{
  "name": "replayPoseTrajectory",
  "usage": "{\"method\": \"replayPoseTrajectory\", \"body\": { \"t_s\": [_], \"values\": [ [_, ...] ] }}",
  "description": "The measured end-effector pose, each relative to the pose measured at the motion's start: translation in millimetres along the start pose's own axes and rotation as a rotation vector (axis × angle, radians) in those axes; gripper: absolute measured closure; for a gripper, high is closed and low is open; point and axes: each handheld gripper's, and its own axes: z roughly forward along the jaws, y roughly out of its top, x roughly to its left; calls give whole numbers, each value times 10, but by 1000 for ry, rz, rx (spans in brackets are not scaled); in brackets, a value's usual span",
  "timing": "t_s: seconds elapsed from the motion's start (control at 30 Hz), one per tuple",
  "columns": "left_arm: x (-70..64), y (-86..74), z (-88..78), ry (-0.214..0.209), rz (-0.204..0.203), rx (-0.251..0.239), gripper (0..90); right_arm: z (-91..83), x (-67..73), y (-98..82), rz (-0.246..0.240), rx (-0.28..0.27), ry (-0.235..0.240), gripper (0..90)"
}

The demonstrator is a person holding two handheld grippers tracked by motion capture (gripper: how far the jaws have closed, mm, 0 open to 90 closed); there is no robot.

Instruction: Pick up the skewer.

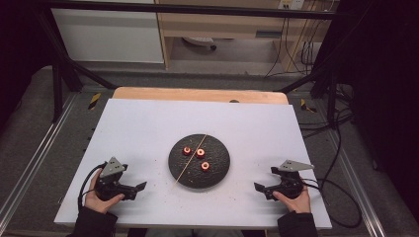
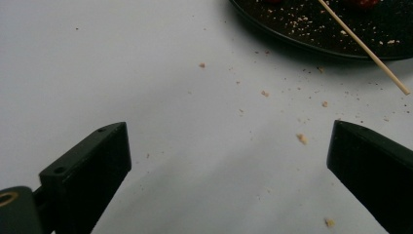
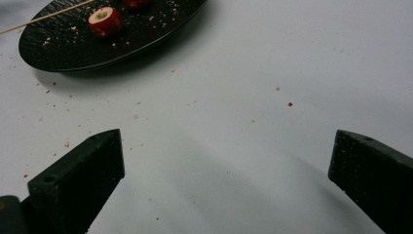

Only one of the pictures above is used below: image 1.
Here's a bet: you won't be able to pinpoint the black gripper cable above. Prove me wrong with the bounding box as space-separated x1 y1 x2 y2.
77 162 109 211
300 177 363 229

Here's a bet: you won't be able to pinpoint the white cabinet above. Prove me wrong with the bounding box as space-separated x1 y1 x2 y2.
49 0 165 64

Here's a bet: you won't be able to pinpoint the light wooden desk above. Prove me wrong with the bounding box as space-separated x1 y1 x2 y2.
153 0 334 71

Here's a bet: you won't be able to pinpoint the aluminium rail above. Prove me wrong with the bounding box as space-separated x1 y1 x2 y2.
327 129 387 237
0 94 79 225

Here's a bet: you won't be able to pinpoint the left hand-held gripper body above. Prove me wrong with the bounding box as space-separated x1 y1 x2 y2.
95 156 132 201

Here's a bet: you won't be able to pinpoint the person's left hand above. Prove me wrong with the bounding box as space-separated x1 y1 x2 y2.
84 168 126 215

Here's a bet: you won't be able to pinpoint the round black textured plate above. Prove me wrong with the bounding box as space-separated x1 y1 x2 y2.
168 133 231 190

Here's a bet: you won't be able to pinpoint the black floor cables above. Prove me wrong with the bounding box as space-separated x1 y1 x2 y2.
297 82 355 191

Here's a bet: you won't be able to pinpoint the black metal frame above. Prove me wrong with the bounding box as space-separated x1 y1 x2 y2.
33 0 342 123

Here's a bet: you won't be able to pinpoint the black hanging cables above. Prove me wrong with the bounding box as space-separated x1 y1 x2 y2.
264 14 319 79

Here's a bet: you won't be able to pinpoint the white board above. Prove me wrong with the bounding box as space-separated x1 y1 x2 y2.
53 98 333 231

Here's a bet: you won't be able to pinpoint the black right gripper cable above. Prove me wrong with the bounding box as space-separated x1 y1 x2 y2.
300 177 363 229

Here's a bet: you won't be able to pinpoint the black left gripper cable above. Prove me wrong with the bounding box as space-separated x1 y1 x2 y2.
77 162 109 211

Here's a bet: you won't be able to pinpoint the grey chair base with caster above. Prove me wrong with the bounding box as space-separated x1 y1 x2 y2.
181 36 218 51

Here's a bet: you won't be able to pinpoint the thin bamboo skewer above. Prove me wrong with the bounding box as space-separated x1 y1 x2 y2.
173 133 209 187

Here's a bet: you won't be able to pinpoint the wooden table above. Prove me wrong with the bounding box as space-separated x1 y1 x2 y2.
112 86 290 106

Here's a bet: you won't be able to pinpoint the white power strip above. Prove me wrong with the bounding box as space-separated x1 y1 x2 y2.
278 0 306 11

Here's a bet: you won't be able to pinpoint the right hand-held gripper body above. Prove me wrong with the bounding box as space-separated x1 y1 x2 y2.
270 159 315 200

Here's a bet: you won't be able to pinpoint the person's right hand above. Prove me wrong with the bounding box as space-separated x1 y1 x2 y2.
272 179 312 214

